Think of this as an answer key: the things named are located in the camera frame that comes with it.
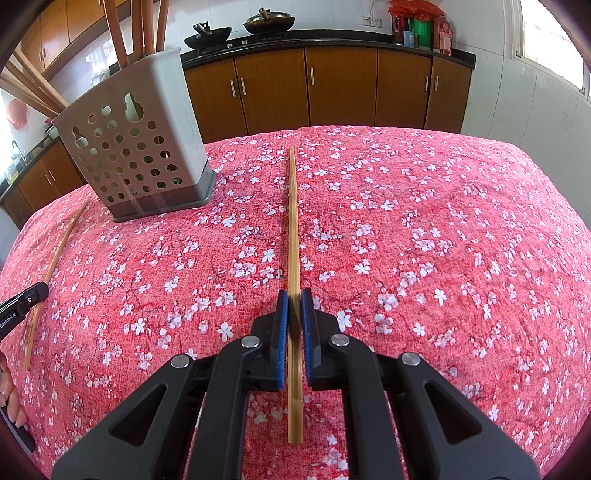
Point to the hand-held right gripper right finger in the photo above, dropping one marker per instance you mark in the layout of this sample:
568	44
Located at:
308	341

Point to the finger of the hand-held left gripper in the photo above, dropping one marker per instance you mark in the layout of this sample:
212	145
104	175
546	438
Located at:
23	302

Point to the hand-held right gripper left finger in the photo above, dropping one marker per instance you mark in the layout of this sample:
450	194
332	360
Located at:
282	341

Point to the grey perforated chopstick holder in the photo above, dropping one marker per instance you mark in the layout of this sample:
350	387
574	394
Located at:
180	101

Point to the person's left hand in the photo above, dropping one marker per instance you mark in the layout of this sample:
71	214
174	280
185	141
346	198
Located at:
11	392

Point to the yellow dish soap bottle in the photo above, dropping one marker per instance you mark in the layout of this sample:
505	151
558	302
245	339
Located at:
11	173

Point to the metal faucet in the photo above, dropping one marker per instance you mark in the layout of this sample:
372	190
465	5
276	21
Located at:
16	152

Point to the red floral tablecloth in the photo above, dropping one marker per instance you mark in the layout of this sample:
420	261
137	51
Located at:
415	230

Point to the green basin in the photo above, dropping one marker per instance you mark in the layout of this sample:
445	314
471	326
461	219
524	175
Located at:
51	131

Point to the red plastic bag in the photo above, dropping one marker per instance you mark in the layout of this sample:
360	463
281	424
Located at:
16	113

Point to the brown wooden base cabinets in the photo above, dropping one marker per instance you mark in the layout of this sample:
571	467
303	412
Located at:
346	87

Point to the black kitchen countertop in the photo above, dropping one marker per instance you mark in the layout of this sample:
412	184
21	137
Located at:
323	39

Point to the gas stove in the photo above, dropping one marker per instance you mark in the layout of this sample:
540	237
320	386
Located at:
249	40

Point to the black wok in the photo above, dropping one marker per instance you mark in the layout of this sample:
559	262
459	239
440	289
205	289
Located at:
207	37

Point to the wok with lid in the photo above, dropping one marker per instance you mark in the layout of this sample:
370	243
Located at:
269	21

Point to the red bag with packets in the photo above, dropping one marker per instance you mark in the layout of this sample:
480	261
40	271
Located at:
418	23

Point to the bright window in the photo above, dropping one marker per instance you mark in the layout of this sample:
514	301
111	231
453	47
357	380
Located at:
554	37

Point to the brown wooden wall cabinet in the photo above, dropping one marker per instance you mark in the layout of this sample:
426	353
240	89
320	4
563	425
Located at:
60	23

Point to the white wall socket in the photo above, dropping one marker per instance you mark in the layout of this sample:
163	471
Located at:
371	21

